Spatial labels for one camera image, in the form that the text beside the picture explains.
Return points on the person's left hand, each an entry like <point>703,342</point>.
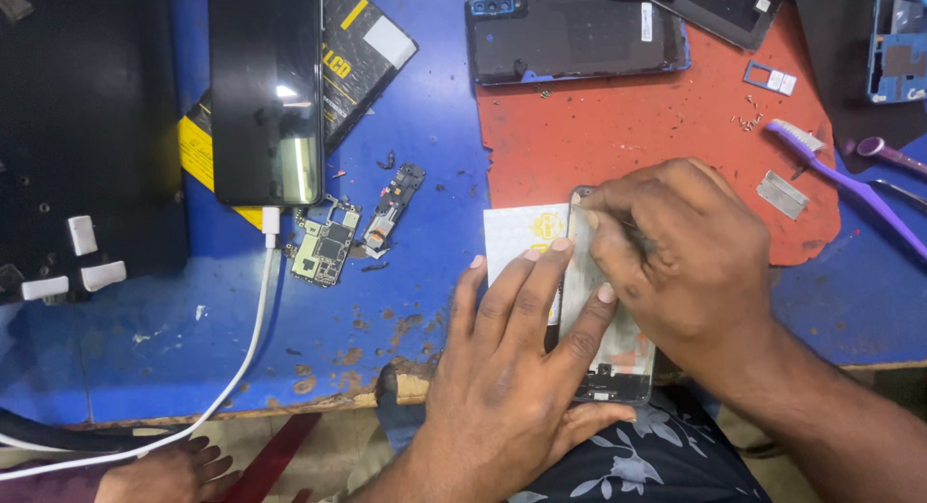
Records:
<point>500,387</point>

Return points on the person's right hand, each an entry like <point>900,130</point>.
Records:
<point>695,264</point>

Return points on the person's right fingers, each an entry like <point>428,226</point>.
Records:
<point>615,220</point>

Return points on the grey phone frame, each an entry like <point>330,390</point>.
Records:
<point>623,351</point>

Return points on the red rubber work mat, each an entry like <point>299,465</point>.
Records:
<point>623,126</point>

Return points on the white card with yellow print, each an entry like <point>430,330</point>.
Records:
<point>514,231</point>

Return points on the scattered small screws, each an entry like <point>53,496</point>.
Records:
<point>749,119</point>

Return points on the small metal shield plate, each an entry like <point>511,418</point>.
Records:
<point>782,195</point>

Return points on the black phone back cover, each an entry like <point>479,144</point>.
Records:
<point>572,36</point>

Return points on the blue sim card tray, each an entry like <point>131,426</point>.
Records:
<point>771,79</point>

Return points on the black phone speaker module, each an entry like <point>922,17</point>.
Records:
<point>395,202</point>

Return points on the small black plastic fragment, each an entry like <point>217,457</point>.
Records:
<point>388,160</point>

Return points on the black phone display panel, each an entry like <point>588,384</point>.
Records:
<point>731,14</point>

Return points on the purple toothbrush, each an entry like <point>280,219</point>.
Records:
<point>854,188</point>

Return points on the dark floral shorts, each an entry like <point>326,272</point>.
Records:
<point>652,467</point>

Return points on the black work mat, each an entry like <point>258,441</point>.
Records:
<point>833,68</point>

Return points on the metal tweezers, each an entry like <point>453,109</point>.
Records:
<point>902,191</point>

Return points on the green phone motherboard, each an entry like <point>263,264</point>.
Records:
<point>326,246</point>

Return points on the black and yellow box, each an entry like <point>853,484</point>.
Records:
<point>358,61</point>

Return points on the black smartphone with glossy screen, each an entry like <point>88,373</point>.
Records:
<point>264,90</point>

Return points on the white rubber block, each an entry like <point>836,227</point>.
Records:
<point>45,288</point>
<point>103,275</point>
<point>82,235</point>

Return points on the black machine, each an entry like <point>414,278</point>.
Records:
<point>87,112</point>

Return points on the blue phone frame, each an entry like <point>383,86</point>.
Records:
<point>898,61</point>

